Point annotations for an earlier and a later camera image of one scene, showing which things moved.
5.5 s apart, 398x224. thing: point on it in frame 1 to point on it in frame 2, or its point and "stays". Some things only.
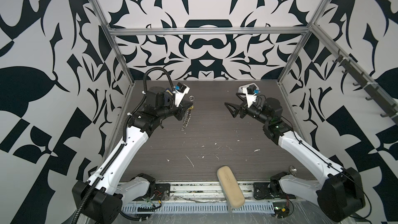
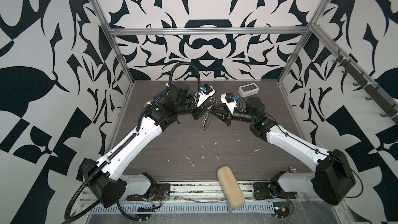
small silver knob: x=293 y=170 stays
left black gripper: x=181 y=108 to x=200 y=109
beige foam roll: x=230 y=187 stays
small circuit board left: x=146 y=209 stays
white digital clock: x=250 y=88 stays
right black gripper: x=245 y=109 to x=226 y=113
